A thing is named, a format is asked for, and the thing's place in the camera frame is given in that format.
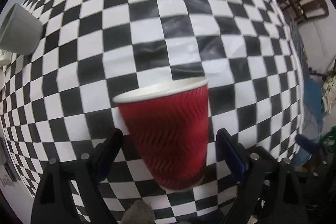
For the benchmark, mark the dark wooden chair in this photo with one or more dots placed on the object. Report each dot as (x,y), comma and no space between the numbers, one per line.
(305,11)

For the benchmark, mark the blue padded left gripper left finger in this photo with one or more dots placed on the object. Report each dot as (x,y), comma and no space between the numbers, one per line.
(104,155)

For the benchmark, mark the black white checkered tablecloth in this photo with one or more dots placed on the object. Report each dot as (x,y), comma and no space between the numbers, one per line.
(56,100)

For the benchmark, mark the white paper cup with orchid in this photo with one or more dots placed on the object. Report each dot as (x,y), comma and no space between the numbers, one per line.
(5,58)

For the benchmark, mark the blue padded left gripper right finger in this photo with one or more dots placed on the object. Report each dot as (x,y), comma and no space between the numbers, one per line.
(233,153)

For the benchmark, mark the red ribbed paper cup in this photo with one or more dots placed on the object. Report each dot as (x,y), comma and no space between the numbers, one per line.
(169,126)

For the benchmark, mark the grey plastic cup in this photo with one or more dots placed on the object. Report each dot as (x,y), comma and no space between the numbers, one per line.
(21,32)

